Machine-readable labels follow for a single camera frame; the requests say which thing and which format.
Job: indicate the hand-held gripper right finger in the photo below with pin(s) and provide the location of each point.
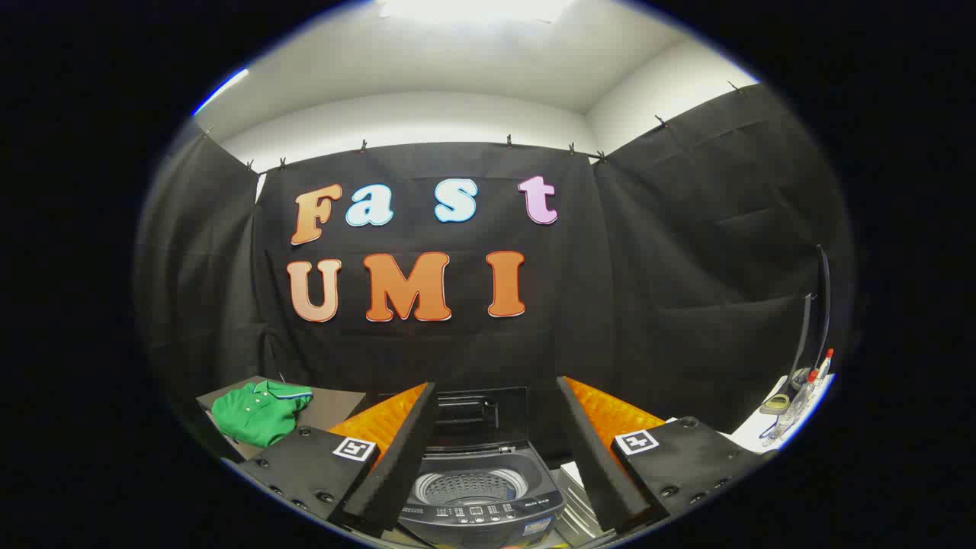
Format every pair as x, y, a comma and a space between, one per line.
591, 457

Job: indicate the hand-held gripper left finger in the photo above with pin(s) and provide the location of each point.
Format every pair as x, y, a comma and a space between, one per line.
404, 457

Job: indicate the grey washing machine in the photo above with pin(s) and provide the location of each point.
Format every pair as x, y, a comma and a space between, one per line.
488, 511

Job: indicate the green polo shirt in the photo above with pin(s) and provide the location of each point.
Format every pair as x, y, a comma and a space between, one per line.
255, 415

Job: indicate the grey-brown table board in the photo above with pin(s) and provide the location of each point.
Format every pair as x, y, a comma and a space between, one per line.
332, 404

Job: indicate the black backdrop cloth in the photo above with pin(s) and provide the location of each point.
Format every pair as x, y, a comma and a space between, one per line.
473, 351

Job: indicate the olive tape roll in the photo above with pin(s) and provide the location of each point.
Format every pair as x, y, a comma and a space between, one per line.
766, 406

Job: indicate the clear bottle with red cap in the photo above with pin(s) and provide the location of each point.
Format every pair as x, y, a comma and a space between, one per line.
789, 415
814, 385

